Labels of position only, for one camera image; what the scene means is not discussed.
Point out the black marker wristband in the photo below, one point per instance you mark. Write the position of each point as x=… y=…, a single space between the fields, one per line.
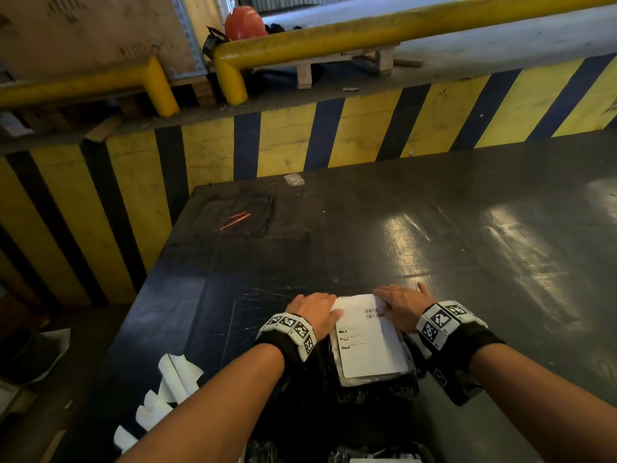
x=448 y=327
x=287 y=332

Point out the white paper tag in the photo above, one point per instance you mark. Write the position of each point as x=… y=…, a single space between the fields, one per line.
x=14 y=124

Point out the person's right hand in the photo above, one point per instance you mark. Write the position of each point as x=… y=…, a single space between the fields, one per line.
x=405 y=306

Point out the small wooden block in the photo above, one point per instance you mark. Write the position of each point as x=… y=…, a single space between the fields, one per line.
x=103 y=128

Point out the red thin strip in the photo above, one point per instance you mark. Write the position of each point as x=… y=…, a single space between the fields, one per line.
x=236 y=216
x=235 y=222

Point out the white paper sheet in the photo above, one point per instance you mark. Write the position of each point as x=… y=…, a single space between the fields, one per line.
x=60 y=342

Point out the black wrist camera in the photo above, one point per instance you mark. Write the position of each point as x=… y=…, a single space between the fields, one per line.
x=453 y=385

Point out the yellow black striped barrier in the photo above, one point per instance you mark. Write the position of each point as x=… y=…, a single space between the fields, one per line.
x=135 y=197

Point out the printed flat cardboard sheet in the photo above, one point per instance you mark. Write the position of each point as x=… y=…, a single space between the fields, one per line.
x=14 y=397

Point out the person's right forearm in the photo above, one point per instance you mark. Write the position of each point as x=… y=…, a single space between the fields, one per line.
x=544 y=405

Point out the clear plastic scrap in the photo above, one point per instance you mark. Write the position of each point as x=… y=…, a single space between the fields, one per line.
x=294 y=180

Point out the person's left forearm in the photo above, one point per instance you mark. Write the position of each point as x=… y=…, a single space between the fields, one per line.
x=207 y=414

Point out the black bucket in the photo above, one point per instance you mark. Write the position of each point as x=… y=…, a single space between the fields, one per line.
x=26 y=354

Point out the person's left hand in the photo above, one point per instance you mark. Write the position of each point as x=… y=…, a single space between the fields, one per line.
x=313 y=313

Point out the large brown plywood crate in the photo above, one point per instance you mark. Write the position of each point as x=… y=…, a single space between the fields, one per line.
x=96 y=33

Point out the yellow pipe guardrail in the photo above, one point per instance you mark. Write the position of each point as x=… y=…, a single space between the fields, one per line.
x=87 y=86
x=385 y=28

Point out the wooden pallet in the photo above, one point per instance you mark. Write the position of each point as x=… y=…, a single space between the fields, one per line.
x=202 y=91
x=303 y=74

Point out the orange hard hat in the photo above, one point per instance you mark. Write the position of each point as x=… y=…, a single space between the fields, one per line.
x=246 y=21

